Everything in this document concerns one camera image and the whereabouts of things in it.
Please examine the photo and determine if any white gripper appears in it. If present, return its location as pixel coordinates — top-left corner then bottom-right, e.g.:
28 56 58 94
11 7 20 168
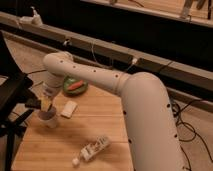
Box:
40 84 60 112

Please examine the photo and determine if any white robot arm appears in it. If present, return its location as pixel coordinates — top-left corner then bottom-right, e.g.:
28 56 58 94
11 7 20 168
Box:
43 52 185 171

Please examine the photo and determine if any white ceramic cup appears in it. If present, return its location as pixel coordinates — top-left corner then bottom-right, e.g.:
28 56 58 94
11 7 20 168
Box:
38 107 59 128

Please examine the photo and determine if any green bowl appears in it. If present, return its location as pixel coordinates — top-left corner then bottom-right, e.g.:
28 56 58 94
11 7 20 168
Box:
63 77 88 96

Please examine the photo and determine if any black office chair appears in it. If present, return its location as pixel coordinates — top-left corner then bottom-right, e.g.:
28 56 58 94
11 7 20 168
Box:
0 31 36 171

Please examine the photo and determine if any orange carrot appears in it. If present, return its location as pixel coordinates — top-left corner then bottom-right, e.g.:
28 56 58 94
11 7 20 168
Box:
67 80 83 91

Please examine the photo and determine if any white clear plastic bottle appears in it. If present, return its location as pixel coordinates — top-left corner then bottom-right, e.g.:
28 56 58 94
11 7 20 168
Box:
72 136 110 167

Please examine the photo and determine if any white spray bottle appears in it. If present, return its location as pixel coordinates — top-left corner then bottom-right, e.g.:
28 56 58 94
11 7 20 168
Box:
19 6 43 26

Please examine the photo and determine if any black floor cable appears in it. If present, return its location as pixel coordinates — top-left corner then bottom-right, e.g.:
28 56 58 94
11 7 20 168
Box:
25 68 48 88

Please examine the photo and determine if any white cable connector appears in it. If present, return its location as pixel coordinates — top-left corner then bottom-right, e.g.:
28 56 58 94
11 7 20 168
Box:
131 58 139 65

